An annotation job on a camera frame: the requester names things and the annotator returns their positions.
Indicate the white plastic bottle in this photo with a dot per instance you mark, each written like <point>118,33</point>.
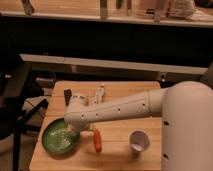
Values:
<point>99,94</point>

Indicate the green ceramic bowl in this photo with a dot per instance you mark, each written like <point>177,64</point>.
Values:
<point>58,138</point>

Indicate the dark brown rectangular block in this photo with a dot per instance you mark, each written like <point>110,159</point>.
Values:
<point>67,96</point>

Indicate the orange carrot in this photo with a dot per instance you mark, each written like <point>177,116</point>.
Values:
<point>97,140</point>

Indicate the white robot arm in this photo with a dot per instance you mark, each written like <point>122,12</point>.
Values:
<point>186,110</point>

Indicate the white paper cup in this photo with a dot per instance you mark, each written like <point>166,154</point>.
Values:
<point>139,142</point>

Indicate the black office chair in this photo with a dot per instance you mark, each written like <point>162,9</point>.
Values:
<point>16,85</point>

